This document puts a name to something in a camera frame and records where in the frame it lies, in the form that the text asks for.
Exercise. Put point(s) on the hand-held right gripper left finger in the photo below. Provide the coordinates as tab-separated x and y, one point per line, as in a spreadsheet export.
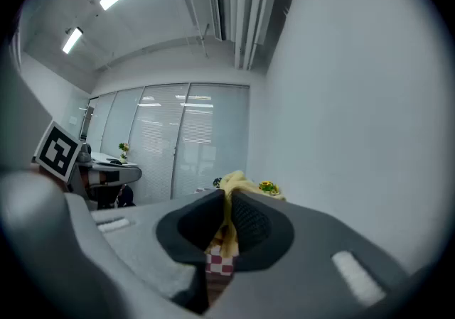
142	246

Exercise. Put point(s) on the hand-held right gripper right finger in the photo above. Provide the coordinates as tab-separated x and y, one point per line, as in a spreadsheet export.
302	257

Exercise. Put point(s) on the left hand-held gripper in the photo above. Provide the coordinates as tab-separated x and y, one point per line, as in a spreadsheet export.
58	152

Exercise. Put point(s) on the yellow cloth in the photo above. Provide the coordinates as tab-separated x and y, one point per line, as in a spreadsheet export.
235	180

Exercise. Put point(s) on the gray desk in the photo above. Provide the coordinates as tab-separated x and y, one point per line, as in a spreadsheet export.
117	172

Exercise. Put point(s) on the small potted flowers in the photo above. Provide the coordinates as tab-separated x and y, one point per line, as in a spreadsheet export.
123	152

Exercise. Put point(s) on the sunflower ornament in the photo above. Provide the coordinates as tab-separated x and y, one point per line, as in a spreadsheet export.
268	187

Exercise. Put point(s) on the red white checkered tablecloth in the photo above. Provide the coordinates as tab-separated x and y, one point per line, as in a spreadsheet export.
217	268

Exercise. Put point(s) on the glass partition with blinds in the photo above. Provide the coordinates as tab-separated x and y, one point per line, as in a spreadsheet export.
199	140

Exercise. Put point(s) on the ceiling air conditioner unit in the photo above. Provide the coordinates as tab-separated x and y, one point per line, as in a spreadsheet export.
216	12

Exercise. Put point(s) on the white ceiling ducts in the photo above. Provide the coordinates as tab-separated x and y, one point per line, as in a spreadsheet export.
249	8

